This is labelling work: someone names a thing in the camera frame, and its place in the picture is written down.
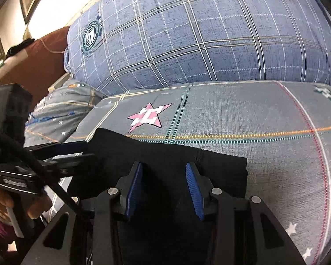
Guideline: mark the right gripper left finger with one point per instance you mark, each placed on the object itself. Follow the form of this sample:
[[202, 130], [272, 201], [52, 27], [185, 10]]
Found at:
[[66, 239]]

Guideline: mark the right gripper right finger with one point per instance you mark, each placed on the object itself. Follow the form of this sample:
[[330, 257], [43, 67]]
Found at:
[[244, 231]]

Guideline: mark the black pants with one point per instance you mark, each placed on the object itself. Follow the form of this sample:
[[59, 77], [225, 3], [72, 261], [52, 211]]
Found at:
[[164, 228]]

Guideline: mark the person's left hand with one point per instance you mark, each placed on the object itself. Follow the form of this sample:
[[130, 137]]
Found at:
[[33, 209]]

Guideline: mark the grey star pillow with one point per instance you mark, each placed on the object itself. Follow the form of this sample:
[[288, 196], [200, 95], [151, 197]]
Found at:
[[58, 114]]

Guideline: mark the brown headboard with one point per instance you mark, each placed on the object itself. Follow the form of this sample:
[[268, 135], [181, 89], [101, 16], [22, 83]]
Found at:
[[38, 66]]

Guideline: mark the grey star bed sheet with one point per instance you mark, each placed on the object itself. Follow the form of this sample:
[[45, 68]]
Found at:
[[282, 128]]

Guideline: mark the dark cloth on headboard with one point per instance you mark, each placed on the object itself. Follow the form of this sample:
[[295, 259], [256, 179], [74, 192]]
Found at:
[[17, 48]]

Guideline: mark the blue plaid quilt bundle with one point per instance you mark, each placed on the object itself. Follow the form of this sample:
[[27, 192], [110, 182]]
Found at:
[[121, 45]]

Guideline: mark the wooden bed frame block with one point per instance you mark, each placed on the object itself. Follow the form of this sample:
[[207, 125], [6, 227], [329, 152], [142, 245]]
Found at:
[[59, 82]]

